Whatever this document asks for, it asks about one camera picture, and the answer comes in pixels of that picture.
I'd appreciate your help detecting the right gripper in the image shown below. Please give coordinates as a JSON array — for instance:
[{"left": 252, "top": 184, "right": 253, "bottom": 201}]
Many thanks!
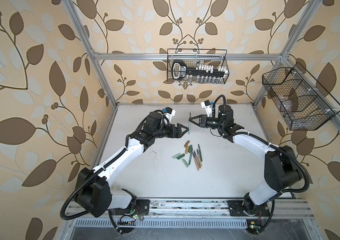
[{"left": 189, "top": 115, "right": 224, "bottom": 131}]

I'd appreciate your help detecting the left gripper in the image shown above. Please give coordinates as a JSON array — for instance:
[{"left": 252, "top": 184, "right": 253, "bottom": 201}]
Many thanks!
[{"left": 152, "top": 122, "right": 189, "bottom": 140}]

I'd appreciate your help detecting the dark green pen cap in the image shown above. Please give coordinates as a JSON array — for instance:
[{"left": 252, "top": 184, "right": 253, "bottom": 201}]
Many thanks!
[{"left": 177, "top": 154, "right": 185, "bottom": 160}]

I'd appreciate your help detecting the light green pen cap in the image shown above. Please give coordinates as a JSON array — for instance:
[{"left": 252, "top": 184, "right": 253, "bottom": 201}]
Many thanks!
[{"left": 172, "top": 153, "right": 182, "bottom": 159}]

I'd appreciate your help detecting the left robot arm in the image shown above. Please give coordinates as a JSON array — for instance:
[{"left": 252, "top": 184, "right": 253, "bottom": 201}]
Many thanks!
[{"left": 60, "top": 108, "right": 189, "bottom": 220}]

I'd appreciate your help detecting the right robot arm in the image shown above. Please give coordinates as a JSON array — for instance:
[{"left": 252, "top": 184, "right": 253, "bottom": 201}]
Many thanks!
[{"left": 189, "top": 105, "right": 310, "bottom": 216}]

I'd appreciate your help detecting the black socket tool set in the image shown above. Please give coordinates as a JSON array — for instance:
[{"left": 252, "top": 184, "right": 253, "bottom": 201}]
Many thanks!
[{"left": 169, "top": 60, "right": 229, "bottom": 80}]

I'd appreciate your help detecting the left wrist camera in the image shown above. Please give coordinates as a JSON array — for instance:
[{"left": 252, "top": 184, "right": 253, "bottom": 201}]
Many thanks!
[{"left": 163, "top": 107, "right": 176, "bottom": 120}]

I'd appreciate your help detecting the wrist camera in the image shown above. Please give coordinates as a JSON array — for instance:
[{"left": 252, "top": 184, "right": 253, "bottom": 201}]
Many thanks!
[
  {"left": 201, "top": 100, "right": 214, "bottom": 117},
  {"left": 163, "top": 107, "right": 176, "bottom": 120}
]

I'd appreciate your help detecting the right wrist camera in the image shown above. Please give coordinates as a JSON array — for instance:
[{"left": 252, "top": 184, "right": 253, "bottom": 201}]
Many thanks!
[{"left": 201, "top": 100, "right": 214, "bottom": 117}]

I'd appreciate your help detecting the back wire basket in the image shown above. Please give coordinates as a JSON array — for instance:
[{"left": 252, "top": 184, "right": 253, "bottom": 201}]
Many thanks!
[{"left": 166, "top": 48, "right": 230, "bottom": 85}]

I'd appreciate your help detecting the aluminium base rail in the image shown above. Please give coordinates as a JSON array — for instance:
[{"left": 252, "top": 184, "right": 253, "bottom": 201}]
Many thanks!
[{"left": 144, "top": 198, "right": 314, "bottom": 220}]

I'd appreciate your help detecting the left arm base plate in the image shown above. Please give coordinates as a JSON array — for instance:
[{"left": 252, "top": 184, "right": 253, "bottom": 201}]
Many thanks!
[{"left": 113, "top": 199, "right": 150, "bottom": 216}]

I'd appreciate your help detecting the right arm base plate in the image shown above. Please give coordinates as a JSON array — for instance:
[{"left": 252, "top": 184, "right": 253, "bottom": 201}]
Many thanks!
[{"left": 227, "top": 200, "right": 271, "bottom": 217}]

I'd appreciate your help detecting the side wire basket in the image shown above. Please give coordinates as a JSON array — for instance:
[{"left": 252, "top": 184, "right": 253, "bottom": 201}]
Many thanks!
[{"left": 262, "top": 62, "right": 340, "bottom": 131}]

